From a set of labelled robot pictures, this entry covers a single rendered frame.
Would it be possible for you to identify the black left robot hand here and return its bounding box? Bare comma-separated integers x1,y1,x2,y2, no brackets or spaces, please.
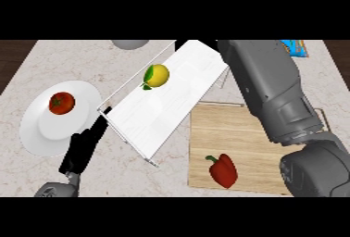
57,106,113,176

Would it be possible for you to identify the white tray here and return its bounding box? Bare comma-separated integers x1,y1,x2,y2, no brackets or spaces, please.
95,40,230,168

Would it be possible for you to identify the yellow lemon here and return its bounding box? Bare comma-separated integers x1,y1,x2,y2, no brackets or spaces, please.
138,63,171,91

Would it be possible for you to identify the white plate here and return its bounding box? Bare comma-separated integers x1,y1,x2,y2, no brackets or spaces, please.
17,80,103,157

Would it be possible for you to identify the red tomato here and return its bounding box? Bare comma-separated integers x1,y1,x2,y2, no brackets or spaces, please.
47,91,76,116

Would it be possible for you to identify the red bell pepper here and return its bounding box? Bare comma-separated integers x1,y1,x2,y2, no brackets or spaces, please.
203,153,239,190

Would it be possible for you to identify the wooden cutting board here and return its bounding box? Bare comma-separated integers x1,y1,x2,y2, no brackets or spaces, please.
187,101,330,196

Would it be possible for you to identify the grey round bowl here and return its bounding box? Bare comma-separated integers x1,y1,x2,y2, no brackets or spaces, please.
109,40,150,51

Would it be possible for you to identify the blue packet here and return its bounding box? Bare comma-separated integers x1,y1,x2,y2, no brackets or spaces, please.
280,40,310,58

